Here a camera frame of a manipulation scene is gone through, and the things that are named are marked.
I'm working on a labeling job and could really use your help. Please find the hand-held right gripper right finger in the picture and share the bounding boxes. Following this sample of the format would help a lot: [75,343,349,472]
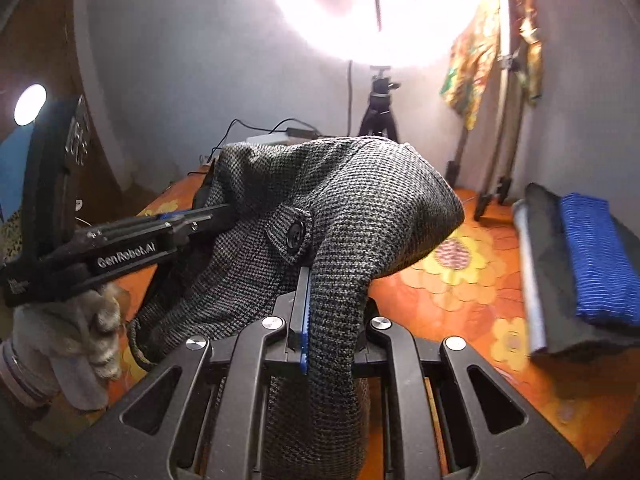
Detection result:
[354,299,587,480]

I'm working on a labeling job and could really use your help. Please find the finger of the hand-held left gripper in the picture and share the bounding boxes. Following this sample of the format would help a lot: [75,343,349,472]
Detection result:
[142,203,239,252]

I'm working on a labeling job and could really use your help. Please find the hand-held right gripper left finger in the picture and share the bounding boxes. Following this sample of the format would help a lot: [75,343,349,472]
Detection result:
[65,265,315,480]

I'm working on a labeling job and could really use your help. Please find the grey checked pants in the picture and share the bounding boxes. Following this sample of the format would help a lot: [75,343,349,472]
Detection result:
[127,136,466,480]

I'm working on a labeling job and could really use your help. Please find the folded dark grey pants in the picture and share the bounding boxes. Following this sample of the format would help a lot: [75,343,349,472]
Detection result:
[520,182,640,361]

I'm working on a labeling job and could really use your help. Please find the person's left hand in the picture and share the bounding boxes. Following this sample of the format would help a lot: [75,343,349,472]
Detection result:
[12,282,125,411]

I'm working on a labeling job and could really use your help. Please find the orange floral bedsheet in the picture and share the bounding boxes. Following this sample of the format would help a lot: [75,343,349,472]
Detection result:
[105,185,640,480]

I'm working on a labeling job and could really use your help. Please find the white power strip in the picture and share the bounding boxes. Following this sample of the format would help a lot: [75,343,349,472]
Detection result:
[245,130,321,147]

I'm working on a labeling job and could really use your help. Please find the folded light grey cloth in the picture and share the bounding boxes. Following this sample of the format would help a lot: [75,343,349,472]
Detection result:
[512,199,548,357]

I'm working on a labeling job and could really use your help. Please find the small black tripod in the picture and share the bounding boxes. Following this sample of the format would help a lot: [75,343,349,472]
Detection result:
[357,65,402,142]

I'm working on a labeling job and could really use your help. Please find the folded blue cloth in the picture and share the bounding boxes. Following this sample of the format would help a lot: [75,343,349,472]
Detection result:
[557,192,640,327]

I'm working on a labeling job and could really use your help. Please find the tall black tripod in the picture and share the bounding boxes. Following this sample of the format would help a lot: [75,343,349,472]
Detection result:
[445,40,532,222]

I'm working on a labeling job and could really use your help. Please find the hanging yellow floral cloth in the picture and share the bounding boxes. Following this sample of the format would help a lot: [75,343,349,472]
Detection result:
[440,0,503,132]

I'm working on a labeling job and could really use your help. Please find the hanging patterned scarf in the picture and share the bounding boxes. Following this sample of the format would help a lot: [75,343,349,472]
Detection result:
[511,0,547,107]

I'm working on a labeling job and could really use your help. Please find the black power cable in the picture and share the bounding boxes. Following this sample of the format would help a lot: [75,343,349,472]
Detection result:
[187,60,353,177]

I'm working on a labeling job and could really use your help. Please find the bright ring light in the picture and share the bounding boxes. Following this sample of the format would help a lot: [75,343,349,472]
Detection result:
[265,0,501,70]

